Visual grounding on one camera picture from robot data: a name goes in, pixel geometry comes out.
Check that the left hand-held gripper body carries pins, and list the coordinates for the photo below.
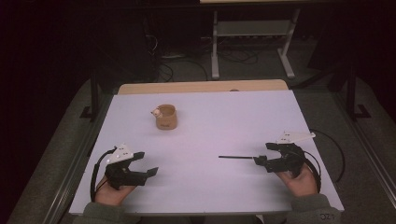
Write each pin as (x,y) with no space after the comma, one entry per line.
(120,174)

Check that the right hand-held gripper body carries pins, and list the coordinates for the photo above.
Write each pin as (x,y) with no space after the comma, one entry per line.
(289,158)

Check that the thin black stick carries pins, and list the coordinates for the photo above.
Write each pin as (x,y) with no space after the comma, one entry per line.
(236,157)

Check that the person's left hand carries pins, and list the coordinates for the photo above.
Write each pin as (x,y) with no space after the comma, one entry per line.
(110,194)

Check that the person's right hand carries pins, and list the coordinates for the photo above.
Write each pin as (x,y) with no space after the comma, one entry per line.
(299,185)

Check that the tan cup with animal figure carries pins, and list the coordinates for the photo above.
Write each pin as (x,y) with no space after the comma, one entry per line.
(166,119)

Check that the black metal stand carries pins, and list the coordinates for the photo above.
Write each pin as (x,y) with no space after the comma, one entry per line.
(94,96)
(351,93)

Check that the white metal desk frame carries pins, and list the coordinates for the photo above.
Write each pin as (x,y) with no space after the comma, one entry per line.
(214,46)

